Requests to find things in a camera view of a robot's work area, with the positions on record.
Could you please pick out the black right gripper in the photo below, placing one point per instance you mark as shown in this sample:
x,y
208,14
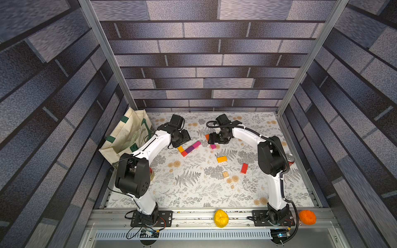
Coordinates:
x,y
215,138

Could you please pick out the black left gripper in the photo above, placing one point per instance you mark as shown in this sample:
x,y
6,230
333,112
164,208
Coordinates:
x,y
187,138

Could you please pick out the orange-yellow wooden block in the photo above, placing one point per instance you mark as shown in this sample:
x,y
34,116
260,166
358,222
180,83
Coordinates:
x,y
181,150

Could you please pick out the magenta wooden block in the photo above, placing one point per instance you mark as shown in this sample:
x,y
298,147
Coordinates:
x,y
196,144

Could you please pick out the yellow-orange wooden block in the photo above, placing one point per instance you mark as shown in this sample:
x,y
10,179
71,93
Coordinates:
x,y
221,159

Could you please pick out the purple wooden block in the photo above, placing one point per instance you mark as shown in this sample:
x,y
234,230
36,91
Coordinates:
x,y
189,149

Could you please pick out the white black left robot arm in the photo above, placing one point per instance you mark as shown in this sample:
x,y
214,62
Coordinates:
x,y
133,172

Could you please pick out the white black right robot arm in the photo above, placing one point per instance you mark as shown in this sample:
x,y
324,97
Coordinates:
x,y
271,159

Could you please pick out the red wooden block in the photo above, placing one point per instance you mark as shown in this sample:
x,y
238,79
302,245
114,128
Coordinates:
x,y
244,168

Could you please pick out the cream green tote bag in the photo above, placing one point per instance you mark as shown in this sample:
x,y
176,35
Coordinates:
x,y
128,135

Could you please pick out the round red tin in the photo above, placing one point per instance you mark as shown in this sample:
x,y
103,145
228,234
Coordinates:
x,y
151,173

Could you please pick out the red soda can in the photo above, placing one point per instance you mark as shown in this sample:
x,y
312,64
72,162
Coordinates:
x,y
290,158

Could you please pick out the orange mandarin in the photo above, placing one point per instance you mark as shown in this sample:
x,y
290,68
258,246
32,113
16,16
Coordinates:
x,y
307,217

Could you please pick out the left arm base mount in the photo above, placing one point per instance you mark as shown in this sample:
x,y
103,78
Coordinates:
x,y
162,219

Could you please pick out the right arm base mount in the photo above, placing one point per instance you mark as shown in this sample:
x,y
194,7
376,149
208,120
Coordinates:
x,y
272,218

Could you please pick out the slotted metal cable tray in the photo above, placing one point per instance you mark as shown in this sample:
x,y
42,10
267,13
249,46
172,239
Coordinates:
x,y
188,234

